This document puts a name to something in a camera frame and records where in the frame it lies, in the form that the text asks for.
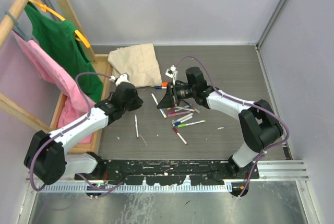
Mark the red cap white pen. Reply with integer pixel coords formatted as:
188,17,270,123
173,127,188,145

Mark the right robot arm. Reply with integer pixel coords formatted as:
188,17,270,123
157,66,283,179

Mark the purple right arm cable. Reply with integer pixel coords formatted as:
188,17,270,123
175,56,290,198

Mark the yellow end rainbow pen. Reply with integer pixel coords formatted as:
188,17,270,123
168,105,195,113

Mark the lilac pen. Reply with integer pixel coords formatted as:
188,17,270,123
168,112,186,117

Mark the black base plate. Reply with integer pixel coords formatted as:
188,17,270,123
82,159,252,186

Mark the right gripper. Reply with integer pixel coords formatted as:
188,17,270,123
157,81,196,109

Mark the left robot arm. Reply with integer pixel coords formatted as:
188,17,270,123
23,82,143,185

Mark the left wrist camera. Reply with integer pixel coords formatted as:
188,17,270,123
109,73,130,86

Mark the yellow hanger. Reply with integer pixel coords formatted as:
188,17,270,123
29,0,91,48

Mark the blue end white marker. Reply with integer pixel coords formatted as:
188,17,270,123
173,115,193,126

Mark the green shirt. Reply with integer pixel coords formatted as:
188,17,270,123
23,1,104,103

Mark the dark purple clear pen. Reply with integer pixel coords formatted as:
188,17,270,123
184,101,200,113

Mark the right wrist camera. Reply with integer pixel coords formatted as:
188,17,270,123
165,65,178,84

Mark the pink shirt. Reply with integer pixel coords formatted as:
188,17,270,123
12,31,88,128

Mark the dark blue cap marker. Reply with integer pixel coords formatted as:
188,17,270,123
159,109,167,119

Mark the green cap rainbow pen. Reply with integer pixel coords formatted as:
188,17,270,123
177,120,206,128

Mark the grey end white marker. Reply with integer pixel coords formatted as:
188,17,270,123
172,113,194,124

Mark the grey cable duct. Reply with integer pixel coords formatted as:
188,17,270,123
41,182,232,194

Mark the orange black highlighter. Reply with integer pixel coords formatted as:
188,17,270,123
161,82,169,89

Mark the magenta end rainbow pen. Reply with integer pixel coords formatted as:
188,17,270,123
134,114,139,139

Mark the grey hanger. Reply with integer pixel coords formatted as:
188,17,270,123
4,10,33,42

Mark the beige folded cloth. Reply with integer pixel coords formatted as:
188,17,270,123
108,43,162,88

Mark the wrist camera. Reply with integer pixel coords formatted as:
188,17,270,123
165,65,178,84
109,73,130,86

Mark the wooden clothes rack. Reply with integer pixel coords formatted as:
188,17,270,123
0,0,113,154

